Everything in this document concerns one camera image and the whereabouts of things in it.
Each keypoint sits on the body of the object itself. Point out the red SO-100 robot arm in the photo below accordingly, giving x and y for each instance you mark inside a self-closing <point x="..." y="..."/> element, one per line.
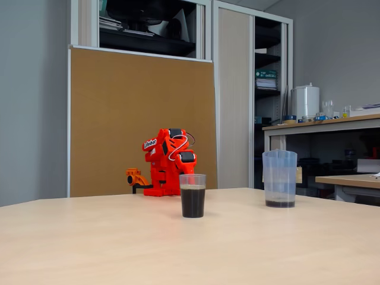
<point x="160" y="169"/>

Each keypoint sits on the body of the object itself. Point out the clear plastic cup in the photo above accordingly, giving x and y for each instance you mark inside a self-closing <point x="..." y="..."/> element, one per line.
<point x="193" y="199"/>

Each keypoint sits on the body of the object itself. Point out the orange table clamp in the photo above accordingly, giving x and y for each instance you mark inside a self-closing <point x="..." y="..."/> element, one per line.
<point x="136" y="178"/>

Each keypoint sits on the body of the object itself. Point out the teal box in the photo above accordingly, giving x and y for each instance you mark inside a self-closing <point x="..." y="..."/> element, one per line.
<point x="262" y="120"/>

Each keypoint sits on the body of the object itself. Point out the brown cork pin board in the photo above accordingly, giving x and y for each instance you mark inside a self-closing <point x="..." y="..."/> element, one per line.
<point x="118" y="89"/>

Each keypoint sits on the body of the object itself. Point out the beige tape roll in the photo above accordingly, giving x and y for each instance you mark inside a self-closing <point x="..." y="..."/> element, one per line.
<point x="289" y="121"/>

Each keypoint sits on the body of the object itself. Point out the stack of white booklets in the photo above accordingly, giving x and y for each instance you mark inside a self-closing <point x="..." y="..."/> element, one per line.
<point x="266" y="84"/>

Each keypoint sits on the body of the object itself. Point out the blue tape roll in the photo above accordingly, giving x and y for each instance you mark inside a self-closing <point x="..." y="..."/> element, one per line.
<point x="290" y="117"/>

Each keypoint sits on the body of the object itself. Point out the grey metal shutter cabinet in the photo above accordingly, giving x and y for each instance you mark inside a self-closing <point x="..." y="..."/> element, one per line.
<point x="83" y="23"/>
<point x="234" y="59"/>

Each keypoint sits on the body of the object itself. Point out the green and white box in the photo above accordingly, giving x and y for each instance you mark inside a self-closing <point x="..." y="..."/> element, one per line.
<point x="265" y="74"/>

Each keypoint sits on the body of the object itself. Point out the white cylindrical appliance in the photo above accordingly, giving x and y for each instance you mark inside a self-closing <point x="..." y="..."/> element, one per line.
<point x="305" y="101"/>

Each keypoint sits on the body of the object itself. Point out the wooden top side counter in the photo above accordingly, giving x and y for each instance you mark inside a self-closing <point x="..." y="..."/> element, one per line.
<point x="326" y="124"/>

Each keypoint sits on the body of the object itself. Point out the clear drinking glass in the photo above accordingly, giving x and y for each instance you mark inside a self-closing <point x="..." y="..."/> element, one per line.
<point x="328" y="108"/>

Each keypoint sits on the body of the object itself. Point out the small wooden top table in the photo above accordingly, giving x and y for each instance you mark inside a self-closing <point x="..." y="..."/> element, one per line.
<point x="347" y="181"/>

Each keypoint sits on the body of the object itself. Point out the stack of papers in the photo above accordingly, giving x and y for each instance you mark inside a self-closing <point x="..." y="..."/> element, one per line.
<point x="110" y="23"/>

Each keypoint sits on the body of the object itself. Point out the small clear bottle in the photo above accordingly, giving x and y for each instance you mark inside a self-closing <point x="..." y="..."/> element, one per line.
<point x="345" y="112"/>

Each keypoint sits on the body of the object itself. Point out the white storage box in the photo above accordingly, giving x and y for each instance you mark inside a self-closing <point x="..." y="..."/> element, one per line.
<point x="368" y="165"/>

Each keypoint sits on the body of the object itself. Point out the white paper sheet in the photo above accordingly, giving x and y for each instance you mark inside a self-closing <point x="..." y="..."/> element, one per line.
<point x="376" y="175"/>

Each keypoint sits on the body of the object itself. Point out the red object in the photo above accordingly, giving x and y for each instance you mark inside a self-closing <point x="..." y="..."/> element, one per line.
<point x="376" y="153"/>

